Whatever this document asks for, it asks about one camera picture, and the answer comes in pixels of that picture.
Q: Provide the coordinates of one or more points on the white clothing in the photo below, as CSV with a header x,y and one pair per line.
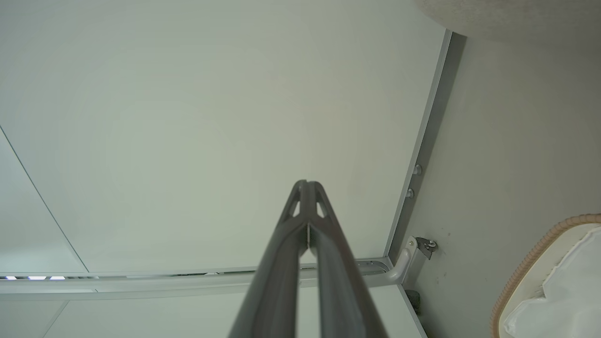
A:
x,y
568,295

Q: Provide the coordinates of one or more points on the beige basket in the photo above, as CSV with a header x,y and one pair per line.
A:
x,y
521,267

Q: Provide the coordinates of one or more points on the black partition foot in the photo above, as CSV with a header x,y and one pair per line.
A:
x,y
413,303

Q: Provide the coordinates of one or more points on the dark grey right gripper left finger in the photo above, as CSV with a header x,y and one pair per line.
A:
x,y
277,281

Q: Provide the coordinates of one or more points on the small metal floor bracket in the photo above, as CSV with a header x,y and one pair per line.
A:
x,y
426,245

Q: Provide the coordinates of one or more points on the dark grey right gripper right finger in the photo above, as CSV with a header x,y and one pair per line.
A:
x,y
342,291

